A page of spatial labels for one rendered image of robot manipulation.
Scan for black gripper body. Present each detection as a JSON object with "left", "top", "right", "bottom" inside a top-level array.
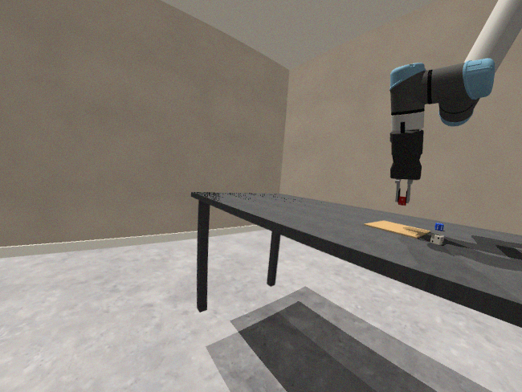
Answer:
[{"left": 390, "top": 112, "right": 424, "bottom": 180}]

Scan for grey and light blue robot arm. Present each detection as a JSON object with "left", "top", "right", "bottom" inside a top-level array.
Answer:
[{"left": 389, "top": 0, "right": 522, "bottom": 126}]

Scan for white die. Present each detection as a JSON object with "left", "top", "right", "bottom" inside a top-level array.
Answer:
[{"left": 430, "top": 234, "right": 444, "bottom": 245}]

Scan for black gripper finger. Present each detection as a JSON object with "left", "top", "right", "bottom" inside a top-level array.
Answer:
[
  {"left": 395, "top": 179, "right": 401, "bottom": 202},
  {"left": 406, "top": 180, "right": 413, "bottom": 203}
]

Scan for tan square mat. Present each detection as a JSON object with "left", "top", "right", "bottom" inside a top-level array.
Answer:
[{"left": 364, "top": 221, "right": 430, "bottom": 239}]

